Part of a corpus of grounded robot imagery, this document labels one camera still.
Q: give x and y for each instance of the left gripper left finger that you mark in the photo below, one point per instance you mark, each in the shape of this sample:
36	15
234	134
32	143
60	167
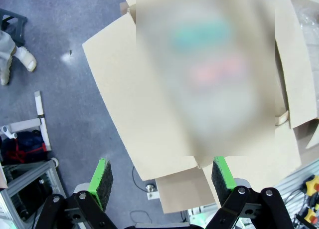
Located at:
101	184

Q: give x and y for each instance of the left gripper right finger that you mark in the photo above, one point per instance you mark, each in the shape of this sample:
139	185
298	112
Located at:
224	181

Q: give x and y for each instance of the pink glasses case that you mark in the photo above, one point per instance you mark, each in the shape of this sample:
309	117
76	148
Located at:
219	71

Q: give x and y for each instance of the green glasses case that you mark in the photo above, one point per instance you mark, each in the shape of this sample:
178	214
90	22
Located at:
202	35

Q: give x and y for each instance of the open cardboard shipping box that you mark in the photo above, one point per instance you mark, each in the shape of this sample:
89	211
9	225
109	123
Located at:
119	89

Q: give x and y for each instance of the metal levelling foot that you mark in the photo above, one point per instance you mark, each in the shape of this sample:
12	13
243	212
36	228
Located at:
150	187

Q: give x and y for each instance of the clear bubble wrap lining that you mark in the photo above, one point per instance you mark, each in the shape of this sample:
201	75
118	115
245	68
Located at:
219	109

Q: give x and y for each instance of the dark blue red backpack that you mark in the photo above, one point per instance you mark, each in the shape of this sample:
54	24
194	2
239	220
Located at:
25	146

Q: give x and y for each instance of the white pipe stand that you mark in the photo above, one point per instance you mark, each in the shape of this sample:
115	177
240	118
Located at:
41	119

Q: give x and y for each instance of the yellow red knob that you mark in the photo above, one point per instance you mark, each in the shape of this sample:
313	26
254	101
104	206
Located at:
312	215
312	184

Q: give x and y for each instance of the white shoe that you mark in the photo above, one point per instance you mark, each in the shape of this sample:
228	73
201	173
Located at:
5	71
26	58

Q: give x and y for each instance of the light grey trouser leg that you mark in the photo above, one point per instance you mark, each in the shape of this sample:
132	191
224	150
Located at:
6	45

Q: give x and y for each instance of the black chair base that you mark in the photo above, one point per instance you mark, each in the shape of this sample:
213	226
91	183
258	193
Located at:
13	24

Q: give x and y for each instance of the aluminium profile frame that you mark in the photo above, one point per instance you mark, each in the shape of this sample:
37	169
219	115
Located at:
25	179

